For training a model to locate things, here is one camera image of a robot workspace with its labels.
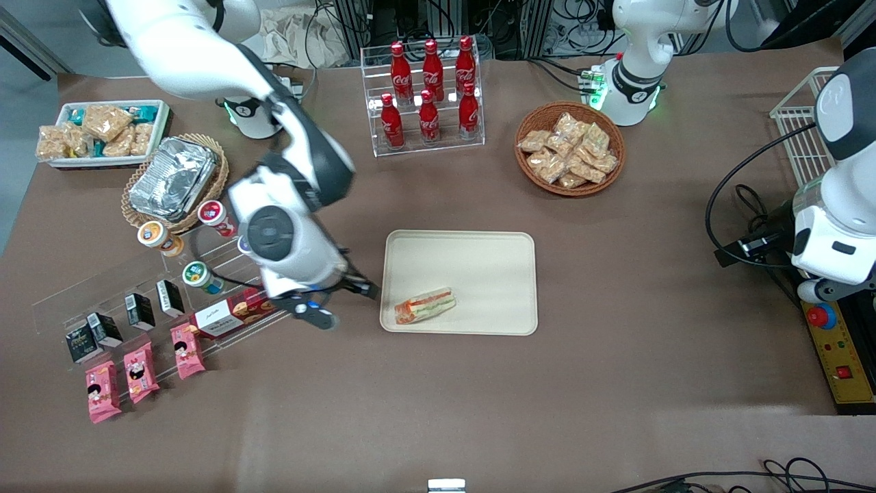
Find red cola bottle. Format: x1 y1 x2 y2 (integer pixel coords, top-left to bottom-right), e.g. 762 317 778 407
390 42 414 105
459 82 480 140
418 90 441 144
454 36 478 93
381 93 406 149
422 39 446 102

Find crumpled beige bag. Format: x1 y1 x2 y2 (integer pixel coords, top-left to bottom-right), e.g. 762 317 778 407
257 5 351 69

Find white wire basket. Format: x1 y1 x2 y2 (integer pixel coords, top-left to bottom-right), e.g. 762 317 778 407
770 66 842 187

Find clear acrylic bottle rack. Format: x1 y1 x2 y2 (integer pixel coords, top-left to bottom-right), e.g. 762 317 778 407
361 36 485 158

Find aluminium foil container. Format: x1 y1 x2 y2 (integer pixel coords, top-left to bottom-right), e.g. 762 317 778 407
129 137 220 221

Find black floor cables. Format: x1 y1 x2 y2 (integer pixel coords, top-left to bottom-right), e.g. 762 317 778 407
609 457 876 493

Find aluminium frame equipment rack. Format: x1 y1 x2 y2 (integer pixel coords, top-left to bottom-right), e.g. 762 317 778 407
328 0 617 61

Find black yellow-panel control box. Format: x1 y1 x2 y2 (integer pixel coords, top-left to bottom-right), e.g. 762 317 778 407
801 294 876 416

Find round wicker basket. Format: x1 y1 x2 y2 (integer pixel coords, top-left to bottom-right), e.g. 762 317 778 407
515 101 626 198

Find orange-lid yogurt cup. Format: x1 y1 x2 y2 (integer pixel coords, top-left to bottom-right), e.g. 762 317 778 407
137 220 184 257

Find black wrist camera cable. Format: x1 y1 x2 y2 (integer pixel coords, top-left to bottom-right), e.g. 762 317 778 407
705 122 822 268

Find white plastic bin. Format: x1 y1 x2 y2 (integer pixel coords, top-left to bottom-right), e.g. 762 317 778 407
47 100 170 169

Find pink snack packet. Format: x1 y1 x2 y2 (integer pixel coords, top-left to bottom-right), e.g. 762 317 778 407
170 323 206 381
85 361 123 424
124 342 160 404

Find oval wicker basket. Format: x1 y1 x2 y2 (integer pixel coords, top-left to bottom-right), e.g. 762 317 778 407
122 134 230 235

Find red plaid cookie box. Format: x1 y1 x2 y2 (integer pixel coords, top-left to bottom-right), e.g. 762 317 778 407
190 286 281 341

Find clear acrylic stepped stand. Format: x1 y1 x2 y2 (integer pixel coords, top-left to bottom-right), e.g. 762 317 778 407
31 202 309 374

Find black power cable with plug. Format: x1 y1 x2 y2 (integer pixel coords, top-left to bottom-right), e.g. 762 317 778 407
736 184 805 305

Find plastic-wrapped sandwich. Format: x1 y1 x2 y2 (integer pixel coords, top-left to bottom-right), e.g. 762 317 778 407
395 287 458 326

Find beige rectangular tray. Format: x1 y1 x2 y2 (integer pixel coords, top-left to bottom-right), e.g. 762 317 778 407
380 230 539 336

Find green-lid yogurt cup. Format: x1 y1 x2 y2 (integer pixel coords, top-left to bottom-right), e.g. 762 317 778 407
182 261 225 295

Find red-lid yogurt cup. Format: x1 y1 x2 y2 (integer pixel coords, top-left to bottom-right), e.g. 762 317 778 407
198 200 239 237

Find small black drink carton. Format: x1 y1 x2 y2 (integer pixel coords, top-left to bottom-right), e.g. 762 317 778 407
65 325 103 364
125 293 157 331
156 279 185 319
87 312 124 349

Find red emergency stop button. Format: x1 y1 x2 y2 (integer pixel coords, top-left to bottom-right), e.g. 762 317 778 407
806 301 837 331

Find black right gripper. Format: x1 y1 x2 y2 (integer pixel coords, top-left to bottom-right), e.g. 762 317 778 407
276 270 381 313

